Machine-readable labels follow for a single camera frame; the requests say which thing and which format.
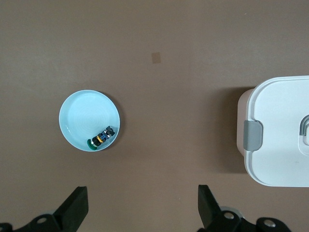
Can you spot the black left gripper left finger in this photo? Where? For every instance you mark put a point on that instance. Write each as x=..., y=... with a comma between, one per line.
x=70, y=212

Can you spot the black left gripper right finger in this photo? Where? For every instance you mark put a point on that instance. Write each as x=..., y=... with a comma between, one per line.
x=212, y=217

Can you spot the light blue round plate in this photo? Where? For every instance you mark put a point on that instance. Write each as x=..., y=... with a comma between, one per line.
x=84, y=113

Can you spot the white lidded container box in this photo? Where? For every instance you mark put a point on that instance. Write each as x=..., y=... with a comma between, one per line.
x=277, y=120

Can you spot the brown tape patch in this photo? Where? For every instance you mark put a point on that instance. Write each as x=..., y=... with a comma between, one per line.
x=156, y=58

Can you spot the green push-button switch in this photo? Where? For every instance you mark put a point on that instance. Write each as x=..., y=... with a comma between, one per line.
x=102, y=137

